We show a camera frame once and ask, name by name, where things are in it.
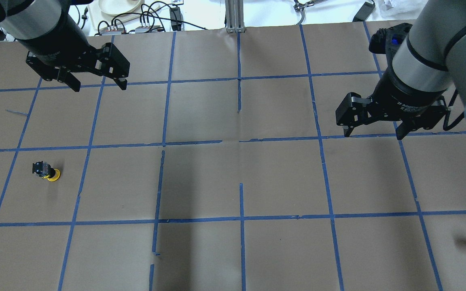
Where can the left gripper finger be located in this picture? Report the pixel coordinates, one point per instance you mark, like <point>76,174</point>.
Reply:
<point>111,63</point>
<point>61,75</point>

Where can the yellow push button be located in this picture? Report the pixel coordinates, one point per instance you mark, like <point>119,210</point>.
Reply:
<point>45,171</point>

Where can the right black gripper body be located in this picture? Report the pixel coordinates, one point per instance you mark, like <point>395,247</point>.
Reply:
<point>407,95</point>

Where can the white plate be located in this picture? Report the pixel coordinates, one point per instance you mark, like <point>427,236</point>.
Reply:
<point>116,7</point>

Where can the black power adapter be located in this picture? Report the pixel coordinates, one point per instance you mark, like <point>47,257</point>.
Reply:
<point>365,10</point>

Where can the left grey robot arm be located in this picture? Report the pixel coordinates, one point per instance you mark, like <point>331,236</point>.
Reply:
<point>27,19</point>

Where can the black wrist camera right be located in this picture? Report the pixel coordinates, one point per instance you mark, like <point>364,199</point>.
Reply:
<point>386,41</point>

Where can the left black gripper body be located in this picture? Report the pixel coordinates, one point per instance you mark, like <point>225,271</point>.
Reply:
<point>60,43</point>

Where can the aluminium frame post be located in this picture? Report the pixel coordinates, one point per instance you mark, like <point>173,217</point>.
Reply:
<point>234,16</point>

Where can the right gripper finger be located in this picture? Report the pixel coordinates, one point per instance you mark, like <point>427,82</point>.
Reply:
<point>427,120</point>
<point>352,112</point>

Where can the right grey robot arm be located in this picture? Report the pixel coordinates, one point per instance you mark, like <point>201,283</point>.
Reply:
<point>423,60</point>

